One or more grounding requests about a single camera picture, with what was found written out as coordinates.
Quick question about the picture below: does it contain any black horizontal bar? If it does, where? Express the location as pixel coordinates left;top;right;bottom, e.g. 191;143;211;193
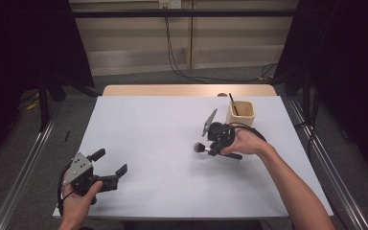
71;9;299;19

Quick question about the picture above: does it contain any vertical wooden wall strip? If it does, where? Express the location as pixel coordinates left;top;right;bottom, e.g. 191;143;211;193
187;0;195;70

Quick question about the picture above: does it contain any thin black applicator brush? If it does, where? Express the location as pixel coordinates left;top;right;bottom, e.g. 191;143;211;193
228;92;240;117

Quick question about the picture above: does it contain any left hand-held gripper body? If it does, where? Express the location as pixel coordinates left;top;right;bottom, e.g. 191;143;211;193
62;151;120;197

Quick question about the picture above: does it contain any black curtain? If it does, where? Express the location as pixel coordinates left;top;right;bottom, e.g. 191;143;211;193
0;0;95;171
272;0;368;185

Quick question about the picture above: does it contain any black metal stand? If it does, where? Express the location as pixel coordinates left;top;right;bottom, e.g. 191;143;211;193
37;75;51;132
301;71;312;124

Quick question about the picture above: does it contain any white wall socket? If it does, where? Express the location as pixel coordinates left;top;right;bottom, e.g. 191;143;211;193
158;0;182;10

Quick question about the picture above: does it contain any beige square cup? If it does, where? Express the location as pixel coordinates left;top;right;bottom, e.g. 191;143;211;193
225;100;257;127

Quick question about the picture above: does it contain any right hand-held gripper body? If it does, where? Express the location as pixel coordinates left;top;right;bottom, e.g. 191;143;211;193
201;107;237;150

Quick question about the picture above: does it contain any black makeup brush silver ferrule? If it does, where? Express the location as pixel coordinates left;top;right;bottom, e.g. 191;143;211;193
193;142;243;161

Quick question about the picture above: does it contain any hand-held gripper cable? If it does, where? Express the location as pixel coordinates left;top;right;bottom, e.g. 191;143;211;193
56;162;75;219
229;122;267;143

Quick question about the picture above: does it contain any person's right hand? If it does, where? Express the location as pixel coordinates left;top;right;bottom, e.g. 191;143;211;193
220;127;276;158

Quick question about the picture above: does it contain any right hand-held gripper cable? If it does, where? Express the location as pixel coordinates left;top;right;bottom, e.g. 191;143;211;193
229;122;267;143

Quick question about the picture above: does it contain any person's left hand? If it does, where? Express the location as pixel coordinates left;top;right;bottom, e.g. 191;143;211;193
58;180;104;230

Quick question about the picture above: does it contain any left hand-held gripper cable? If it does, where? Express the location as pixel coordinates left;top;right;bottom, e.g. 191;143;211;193
56;162;75;219

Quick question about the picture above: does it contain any black hanging cable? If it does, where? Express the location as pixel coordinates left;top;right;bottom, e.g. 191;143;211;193
163;15;279;84

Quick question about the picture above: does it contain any metal floor rail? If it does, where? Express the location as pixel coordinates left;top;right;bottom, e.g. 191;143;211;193
287;95;368;230
0;102;63;230

